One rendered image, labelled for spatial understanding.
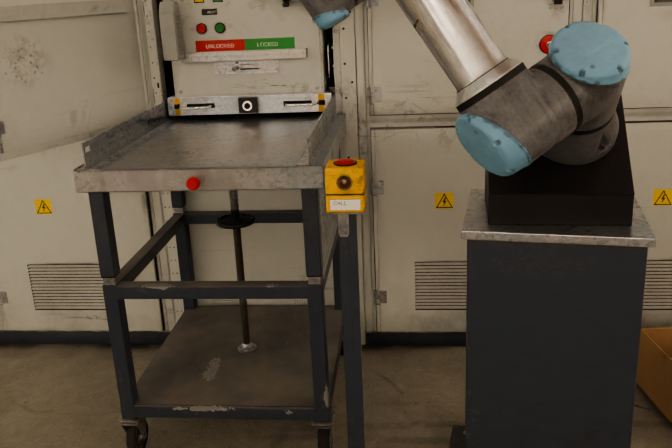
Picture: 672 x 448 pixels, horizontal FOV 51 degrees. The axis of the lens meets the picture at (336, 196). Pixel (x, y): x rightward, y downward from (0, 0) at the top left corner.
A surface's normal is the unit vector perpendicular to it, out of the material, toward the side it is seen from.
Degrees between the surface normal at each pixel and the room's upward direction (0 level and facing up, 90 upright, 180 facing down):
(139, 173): 90
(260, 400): 0
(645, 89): 90
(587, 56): 41
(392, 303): 90
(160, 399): 0
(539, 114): 74
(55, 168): 90
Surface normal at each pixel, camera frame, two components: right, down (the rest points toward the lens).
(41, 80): 0.87, 0.11
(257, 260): -0.09, 0.29
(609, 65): -0.07, -0.53
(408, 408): -0.04, -0.96
